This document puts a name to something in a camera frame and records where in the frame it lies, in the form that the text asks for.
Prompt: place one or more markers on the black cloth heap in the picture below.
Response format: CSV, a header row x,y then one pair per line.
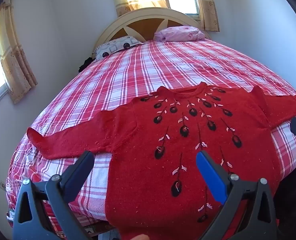
x,y
86,64

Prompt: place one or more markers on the red knitted sweater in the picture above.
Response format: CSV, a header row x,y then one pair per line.
x,y
143,155

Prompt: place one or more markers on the wall power outlet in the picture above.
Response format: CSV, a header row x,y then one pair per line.
x,y
2,185

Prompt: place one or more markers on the cream and wood headboard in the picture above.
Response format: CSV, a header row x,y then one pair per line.
x,y
143,26

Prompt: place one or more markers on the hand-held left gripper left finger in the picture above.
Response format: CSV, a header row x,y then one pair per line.
x,y
76,180

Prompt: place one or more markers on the pink floral pillow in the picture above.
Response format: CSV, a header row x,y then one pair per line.
x,y
179,33

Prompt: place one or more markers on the beige side window curtain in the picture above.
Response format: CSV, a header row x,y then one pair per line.
x,y
15,60

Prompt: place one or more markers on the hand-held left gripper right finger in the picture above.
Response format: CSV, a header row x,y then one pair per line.
x,y
211,180

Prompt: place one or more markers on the grey patterned pillow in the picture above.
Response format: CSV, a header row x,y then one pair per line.
x,y
118,46

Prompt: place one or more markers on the bed with red plaid sheet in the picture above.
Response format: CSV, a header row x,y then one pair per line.
x,y
162,62

